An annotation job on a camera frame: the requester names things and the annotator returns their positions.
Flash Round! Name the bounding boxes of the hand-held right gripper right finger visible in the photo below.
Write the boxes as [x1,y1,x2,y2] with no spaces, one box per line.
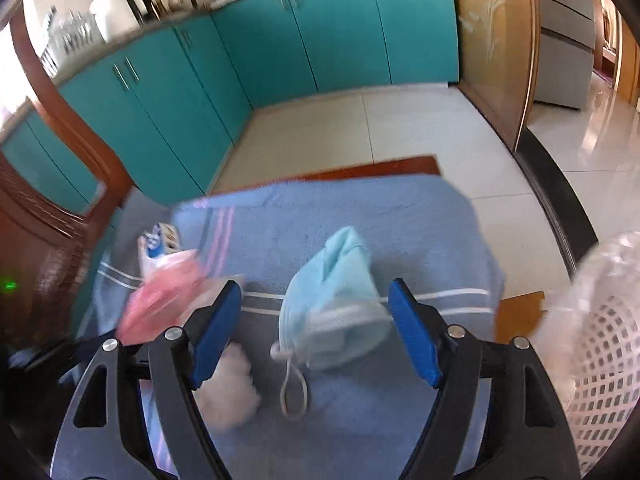
[389,278,583,480]

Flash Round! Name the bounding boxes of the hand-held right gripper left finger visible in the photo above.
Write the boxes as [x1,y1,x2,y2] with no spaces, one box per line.
[52,280,243,480]

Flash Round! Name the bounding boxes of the blue face mask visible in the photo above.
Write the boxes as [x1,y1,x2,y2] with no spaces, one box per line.
[270,226,393,422]

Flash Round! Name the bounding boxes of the clear plastic liner bag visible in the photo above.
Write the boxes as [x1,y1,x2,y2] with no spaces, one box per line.
[540,230,640,396]

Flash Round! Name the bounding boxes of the white mesh wastebasket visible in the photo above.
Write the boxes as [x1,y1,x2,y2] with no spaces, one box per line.
[542,230,640,476]

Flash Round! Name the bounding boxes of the white plastic bag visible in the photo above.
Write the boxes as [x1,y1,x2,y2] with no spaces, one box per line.
[192,342,263,431]

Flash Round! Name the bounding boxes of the carved wooden chair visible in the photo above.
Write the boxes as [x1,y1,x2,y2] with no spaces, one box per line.
[0,10,546,480]

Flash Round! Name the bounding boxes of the white blue packet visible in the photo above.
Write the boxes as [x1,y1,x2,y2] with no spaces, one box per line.
[137,222,181,281]

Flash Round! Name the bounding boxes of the blue striped towel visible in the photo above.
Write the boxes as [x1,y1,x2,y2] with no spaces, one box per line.
[75,172,506,480]

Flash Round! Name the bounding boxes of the dish rack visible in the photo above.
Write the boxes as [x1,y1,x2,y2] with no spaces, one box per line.
[37,7,101,78]

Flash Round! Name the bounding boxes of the white kettle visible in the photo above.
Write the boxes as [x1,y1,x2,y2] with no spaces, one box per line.
[89,0,138,43]

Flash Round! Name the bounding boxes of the wood framed glass door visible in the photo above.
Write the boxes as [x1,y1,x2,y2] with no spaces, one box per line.
[452,0,541,151]

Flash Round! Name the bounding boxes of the grey refrigerator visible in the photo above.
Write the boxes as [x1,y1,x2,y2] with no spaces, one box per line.
[532,0,598,111]

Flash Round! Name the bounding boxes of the teal base cabinets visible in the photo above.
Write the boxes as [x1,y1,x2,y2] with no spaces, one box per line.
[0,0,461,206]

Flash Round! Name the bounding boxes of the knife block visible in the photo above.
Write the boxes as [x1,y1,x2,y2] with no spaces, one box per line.
[125,0,161,23]

